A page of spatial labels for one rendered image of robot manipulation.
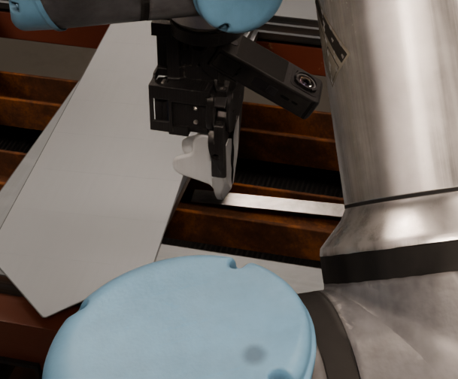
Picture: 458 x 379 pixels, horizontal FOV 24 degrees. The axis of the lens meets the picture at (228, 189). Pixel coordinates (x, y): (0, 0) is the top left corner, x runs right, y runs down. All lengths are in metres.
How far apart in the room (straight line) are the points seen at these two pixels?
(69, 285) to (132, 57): 0.49
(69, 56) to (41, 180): 2.05
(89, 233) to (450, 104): 0.76
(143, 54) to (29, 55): 1.83
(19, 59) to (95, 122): 1.96
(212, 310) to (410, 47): 0.15
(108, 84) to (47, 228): 0.32
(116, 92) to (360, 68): 0.97
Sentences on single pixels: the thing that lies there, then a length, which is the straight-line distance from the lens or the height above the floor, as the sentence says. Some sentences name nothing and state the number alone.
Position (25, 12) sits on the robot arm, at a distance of 0.88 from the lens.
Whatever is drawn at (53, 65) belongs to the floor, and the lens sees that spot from 3.29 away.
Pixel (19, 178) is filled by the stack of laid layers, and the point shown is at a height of 0.85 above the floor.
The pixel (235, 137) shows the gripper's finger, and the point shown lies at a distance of 1.13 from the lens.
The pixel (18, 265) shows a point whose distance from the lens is 1.17.
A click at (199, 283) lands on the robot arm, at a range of 0.48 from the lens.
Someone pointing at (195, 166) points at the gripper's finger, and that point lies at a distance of 1.12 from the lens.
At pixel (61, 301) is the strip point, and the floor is 0.85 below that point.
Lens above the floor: 1.58
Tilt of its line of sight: 36 degrees down
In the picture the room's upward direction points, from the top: straight up
